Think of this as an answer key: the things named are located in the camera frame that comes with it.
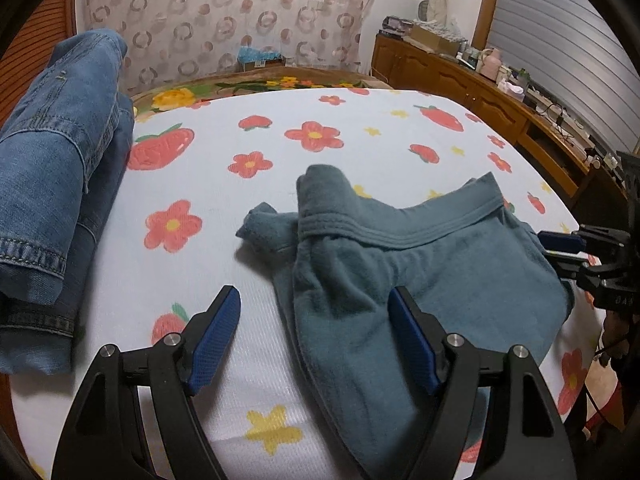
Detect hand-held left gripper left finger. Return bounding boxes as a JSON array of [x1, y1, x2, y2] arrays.
[[50, 285, 242, 480]]

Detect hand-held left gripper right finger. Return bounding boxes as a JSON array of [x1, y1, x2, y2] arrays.
[[387, 286, 581, 480]]

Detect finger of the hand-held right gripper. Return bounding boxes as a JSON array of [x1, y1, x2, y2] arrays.
[[547, 251, 601, 283], [537, 230, 589, 254]]

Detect teal pants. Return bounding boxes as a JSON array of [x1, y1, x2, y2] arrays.
[[235, 162, 577, 480]]

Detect person's right hand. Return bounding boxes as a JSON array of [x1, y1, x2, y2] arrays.
[[600, 310, 634, 361]]

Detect white strawberry flower printed blanket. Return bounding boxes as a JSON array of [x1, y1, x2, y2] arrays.
[[10, 87, 602, 480]]

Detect folded darker blue jeans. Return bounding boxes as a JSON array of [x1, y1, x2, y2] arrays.
[[0, 95, 137, 377]]

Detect pink kettle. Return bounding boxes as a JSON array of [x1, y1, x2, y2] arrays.
[[477, 47, 504, 81]]

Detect wooden cabinet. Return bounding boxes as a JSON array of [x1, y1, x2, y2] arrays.
[[371, 34, 632, 212]]

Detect grey window shutter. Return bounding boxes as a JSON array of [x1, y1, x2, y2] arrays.
[[485, 0, 640, 157]]

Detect cardboard box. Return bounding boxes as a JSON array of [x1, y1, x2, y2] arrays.
[[410, 25, 462, 57]]

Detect brown floral blanket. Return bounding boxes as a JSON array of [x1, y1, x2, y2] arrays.
[[127, 71, 392, 112]]

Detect folded light blue jeans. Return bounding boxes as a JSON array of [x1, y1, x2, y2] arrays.
[[0, 29, 136, 307]]

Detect stack of small boxes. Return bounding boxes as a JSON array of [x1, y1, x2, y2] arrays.
[[382, 16, 416, 39]]

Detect blue box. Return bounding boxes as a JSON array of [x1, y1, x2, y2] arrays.
[[236, 46, 287, 71]]

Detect brown wooden wardrobe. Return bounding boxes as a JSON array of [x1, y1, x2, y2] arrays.
[[0, 0, 77, 127]]

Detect black cable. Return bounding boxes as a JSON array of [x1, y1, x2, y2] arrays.
[[581, 350, 622, 427]]

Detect wooden window frame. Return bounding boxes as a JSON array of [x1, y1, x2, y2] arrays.
[[470, 0, 504, 52]]

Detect ring patterned sheer curtain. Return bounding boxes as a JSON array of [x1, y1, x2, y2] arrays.
[[81, 0, 379, 97]]

